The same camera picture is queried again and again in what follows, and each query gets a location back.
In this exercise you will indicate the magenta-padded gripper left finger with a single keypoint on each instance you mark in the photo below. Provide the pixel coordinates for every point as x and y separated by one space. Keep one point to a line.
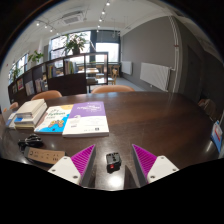
63 168

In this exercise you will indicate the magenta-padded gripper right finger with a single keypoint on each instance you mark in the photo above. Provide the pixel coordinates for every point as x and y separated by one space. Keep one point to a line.
161 168

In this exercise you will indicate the black charger with red button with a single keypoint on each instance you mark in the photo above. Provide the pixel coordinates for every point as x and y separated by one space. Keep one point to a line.
113 160

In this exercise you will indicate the light blue yellow book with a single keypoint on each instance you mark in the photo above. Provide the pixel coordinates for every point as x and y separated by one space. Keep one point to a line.
53 120

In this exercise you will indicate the purple white book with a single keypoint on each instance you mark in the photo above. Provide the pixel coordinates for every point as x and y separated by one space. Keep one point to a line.
86 118

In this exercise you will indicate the blue-covered book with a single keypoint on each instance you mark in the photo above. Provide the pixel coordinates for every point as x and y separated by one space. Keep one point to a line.
26 122

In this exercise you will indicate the blue red booklet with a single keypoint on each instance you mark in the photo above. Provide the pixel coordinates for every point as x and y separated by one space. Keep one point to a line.
216 135

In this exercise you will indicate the blue white thin book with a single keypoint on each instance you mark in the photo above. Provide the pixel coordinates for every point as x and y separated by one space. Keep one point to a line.
11 116

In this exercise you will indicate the brown wooden chair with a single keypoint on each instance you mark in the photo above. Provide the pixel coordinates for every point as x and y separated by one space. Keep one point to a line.
208 106

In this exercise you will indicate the dark brown shelf unit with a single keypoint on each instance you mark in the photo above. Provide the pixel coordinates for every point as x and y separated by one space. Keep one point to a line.
68 83

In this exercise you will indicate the large white radiator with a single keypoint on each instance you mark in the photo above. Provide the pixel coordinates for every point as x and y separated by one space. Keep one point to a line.
155 76

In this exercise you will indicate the grey door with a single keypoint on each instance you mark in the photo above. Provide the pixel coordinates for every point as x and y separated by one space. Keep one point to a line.
193 73

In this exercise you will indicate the light wooden table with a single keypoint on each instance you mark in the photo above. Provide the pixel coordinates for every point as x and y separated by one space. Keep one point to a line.
88 70

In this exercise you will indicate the light wooden chair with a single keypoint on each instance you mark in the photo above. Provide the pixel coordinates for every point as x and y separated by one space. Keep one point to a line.
114 76

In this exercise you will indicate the small white radiator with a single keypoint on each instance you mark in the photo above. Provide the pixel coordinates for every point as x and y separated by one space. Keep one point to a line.
126 67

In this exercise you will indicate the small potted plant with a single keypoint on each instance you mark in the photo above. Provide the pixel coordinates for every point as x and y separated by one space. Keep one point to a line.
15 71

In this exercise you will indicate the side window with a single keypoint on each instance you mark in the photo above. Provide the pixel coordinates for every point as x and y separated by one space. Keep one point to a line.
23 63

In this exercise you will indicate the medium potted plant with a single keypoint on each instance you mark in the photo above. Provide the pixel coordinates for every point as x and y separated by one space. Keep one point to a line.
36 56

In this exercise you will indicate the large black-framed window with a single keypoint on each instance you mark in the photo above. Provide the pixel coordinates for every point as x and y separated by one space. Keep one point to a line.
108 51

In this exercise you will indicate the large potted plant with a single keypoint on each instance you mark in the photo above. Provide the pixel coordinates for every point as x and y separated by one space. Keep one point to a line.
75 42

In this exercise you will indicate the ceiling air conditioner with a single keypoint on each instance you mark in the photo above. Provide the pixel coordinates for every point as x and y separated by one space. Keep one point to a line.
71 18

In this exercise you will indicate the ceiling spot lights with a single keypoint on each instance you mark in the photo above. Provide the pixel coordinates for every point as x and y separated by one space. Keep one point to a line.
107 4

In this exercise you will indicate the white wall pipe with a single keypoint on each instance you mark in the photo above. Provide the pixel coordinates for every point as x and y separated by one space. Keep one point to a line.
176 53

